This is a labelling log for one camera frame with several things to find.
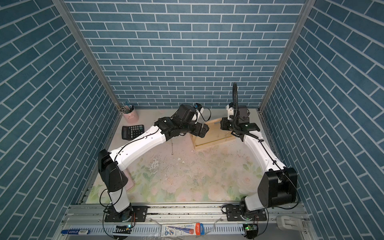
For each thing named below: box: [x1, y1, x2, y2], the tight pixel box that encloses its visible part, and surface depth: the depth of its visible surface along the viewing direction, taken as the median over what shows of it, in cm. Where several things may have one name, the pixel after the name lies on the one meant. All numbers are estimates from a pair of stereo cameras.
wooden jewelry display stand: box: [190, 118, 237, 151], surface depth 101 cm
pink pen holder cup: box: [123, 107, 139, 124], surface depth 108 cm
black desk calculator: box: [121, 124, 145, 141], surface depth 107 cm
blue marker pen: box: [61, 229, 91, 235], surface depth 69 cm
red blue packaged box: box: [161, 223, 205, 237], surface depth 70 cm
